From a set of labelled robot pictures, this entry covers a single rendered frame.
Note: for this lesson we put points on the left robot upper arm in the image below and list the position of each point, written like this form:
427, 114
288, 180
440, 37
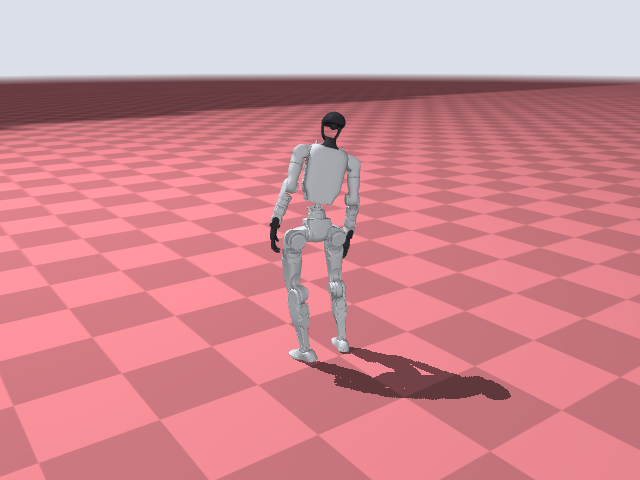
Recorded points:
300, 152

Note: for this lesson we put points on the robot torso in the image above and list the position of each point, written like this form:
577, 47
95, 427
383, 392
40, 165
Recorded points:
323, 175

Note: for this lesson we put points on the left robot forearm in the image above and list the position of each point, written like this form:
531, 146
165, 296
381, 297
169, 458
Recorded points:
282, 203

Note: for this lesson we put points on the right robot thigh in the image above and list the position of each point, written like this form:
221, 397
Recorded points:
334, 254

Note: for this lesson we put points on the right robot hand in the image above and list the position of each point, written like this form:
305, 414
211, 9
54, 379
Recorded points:
347, 243

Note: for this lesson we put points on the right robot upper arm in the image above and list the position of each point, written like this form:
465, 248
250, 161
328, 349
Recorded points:
353, 181

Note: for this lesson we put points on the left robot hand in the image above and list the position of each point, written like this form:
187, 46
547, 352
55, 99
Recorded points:
274, 225

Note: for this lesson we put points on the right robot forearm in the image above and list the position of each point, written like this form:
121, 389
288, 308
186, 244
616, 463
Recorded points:
350, 218

